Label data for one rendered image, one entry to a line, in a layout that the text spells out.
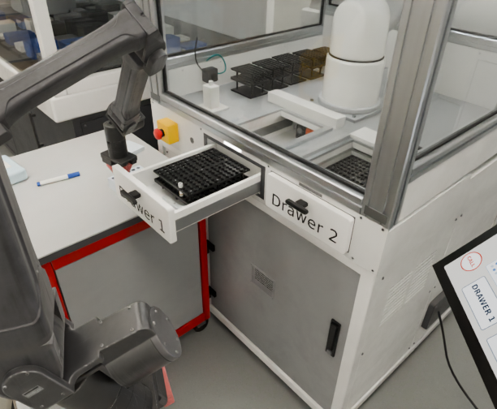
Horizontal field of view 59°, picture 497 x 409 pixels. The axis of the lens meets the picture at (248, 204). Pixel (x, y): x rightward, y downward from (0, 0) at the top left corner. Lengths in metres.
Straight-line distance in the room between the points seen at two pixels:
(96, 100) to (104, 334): 1.59
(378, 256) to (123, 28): 0.74
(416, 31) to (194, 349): 1.49
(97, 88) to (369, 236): 1.31
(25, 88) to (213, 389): 1.35
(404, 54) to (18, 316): 0.75
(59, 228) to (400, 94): 0.98
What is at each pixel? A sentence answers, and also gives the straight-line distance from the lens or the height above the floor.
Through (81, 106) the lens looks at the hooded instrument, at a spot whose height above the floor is 0.85.
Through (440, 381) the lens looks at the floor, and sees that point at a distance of 2.02.
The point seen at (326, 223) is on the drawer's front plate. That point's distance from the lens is 1.12.
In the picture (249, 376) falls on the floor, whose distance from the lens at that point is 1.86.
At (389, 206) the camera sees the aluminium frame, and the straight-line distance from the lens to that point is 1.01.
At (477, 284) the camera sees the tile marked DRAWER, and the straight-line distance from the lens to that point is 0.87.
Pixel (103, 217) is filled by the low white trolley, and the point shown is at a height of 0.76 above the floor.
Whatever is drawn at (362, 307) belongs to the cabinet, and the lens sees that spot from 1.23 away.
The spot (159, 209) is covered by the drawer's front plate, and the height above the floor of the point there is 0.91.
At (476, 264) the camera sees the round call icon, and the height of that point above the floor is 1.02.
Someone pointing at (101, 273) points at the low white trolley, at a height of 0.59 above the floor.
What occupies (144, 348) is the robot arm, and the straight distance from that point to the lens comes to 0.44.
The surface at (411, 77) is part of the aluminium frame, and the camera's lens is 0.90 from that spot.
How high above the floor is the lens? 1.55
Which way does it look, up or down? 35 degrees down
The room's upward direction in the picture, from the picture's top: 1 degrees clockwise
